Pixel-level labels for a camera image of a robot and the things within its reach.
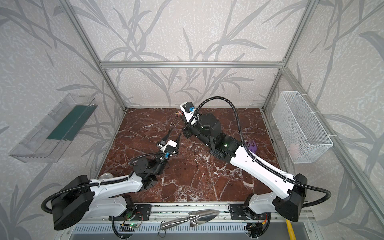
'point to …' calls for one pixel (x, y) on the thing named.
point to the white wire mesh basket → (305, 139)
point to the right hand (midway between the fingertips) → (182, 110)
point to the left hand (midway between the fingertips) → (176, 126)
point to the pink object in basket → (294, 150)
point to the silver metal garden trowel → (195, 217)
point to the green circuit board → (131, 227)
